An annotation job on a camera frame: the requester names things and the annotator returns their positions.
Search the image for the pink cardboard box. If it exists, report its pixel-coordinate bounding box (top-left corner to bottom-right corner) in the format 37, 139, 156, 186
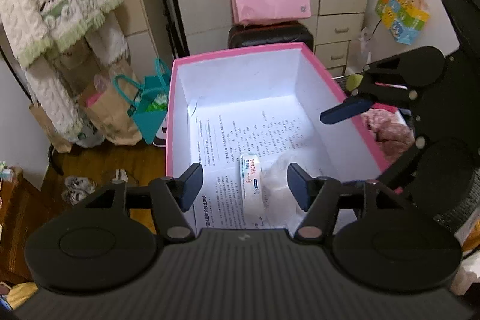
166, 43, 388, 232

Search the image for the black suitcase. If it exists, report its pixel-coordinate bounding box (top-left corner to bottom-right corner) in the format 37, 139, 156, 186
228, 21, 314, 51

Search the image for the left sneaker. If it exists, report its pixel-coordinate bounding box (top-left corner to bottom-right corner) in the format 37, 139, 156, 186
62, 176, 96, 205

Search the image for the brown paper bag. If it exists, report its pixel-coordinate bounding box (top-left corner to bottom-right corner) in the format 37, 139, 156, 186
78, 60, 143, 145

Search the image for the colourful gift bag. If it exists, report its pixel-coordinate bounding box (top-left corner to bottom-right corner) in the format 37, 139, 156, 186
375, 0, 431, 46

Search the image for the teal gift bag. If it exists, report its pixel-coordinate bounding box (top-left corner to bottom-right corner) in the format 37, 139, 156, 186
112, 58, 171, 145

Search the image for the pink floral cloth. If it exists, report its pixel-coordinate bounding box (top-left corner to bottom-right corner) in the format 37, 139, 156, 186
360, 109, 414, 163

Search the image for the cream knit cardigan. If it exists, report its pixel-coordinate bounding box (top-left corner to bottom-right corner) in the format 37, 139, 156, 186
1, 0, 129, 148

